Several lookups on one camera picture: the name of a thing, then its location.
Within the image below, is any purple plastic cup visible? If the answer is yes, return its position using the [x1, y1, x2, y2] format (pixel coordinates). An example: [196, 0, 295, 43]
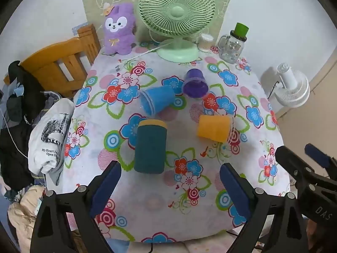
[182, 68, 209, 100]

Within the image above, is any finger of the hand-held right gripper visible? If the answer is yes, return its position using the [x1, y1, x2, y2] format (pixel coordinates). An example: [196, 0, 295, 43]
[275, 145, 316, 188]
[305, 143, 337, 180]

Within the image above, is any glass mug with green lid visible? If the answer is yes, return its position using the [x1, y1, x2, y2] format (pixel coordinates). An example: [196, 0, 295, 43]
[218, 22, 250, 64]

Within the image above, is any white fan cable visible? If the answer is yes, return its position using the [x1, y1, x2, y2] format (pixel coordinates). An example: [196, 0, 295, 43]
[120, 41, 171, 65]

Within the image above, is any white printed shirt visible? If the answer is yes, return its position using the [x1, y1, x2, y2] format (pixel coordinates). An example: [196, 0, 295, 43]
[27, 98, 76, 186]

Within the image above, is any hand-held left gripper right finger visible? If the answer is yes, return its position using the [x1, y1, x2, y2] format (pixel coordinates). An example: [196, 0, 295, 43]
[220, 163, 309, 253]

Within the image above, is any black clothing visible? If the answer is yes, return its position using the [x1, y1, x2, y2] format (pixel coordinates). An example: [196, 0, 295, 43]
[0, 60, 47, 191]

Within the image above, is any purple plush toy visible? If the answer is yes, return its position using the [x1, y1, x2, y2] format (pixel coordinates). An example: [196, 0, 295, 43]
[101, 2, 138, 57]

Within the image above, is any thin white cable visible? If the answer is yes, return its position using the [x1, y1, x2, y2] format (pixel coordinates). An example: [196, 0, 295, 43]
[0, 108, 29, 160]

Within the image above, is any grey plaid garment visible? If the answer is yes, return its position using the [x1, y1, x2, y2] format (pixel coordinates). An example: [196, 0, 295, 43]
[39, 90, 64, 123]

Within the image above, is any beige padded cloth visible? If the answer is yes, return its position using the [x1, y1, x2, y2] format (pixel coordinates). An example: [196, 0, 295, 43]
[7, 184, 47, 251]

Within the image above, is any orange plastic cup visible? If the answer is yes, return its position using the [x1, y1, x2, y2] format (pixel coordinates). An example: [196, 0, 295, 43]
[197, 114, 235, 143]

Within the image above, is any green desk fan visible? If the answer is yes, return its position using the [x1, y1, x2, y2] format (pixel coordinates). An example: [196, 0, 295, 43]
[138, 0, 217, 63]

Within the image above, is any cotton swab container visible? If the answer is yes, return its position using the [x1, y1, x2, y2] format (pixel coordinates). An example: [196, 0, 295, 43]
[197, 33, 215, 53]

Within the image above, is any teal cup with yellow rim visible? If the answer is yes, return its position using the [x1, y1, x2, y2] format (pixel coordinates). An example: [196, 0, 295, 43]
[133, 119, 168, 175]

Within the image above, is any floral tablecloth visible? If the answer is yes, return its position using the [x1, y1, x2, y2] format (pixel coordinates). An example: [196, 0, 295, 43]
[62, 42, 292, 243]

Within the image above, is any wooden chair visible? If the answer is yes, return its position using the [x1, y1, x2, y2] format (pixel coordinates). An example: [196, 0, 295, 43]
[4, 23, 102, 100]

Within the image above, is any blue plastic cup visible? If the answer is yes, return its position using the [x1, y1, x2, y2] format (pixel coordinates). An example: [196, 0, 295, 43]
[139, 85, 176, 117]

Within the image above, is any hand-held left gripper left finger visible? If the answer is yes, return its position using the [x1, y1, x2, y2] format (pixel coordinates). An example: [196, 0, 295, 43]
[32, 161, 122, 253]

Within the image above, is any white round fan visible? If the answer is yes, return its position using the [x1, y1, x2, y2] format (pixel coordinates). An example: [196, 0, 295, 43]
[273, 63, 311, 108]

